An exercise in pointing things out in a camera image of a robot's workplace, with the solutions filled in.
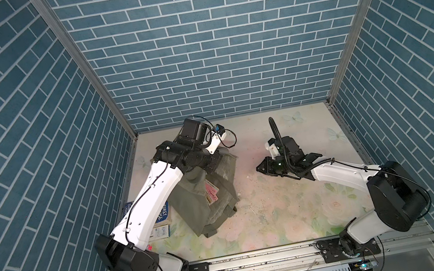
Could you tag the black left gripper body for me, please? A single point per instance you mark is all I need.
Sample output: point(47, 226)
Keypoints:
point(198, 149)

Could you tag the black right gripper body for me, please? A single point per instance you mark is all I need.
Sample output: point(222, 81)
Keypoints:
point(277, 167)

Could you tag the pink folding fan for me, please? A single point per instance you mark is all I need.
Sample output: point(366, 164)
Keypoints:
point(211, 192)

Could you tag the olive green canvas tote bag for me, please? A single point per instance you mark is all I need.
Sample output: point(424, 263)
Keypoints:
point(205, 201)

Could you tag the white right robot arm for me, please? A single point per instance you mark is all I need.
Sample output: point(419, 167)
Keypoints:
point(398, 201)

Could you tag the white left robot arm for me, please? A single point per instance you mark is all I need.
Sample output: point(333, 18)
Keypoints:
point(126, 247)

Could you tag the blue illustrated book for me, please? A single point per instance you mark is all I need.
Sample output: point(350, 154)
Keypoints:
point(130, 214)

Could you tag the white blue small box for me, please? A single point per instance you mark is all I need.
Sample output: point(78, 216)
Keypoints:
point(159, 233)

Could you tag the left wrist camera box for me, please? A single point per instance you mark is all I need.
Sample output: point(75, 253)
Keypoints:
point(216, 137)

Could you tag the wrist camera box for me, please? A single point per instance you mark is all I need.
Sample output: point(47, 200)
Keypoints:
point(273, 150)
point(216, 137)

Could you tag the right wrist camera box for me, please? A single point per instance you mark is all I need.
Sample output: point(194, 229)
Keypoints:
point(273, 150)

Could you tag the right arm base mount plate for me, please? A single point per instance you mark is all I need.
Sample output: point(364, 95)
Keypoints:
point(338, 249)

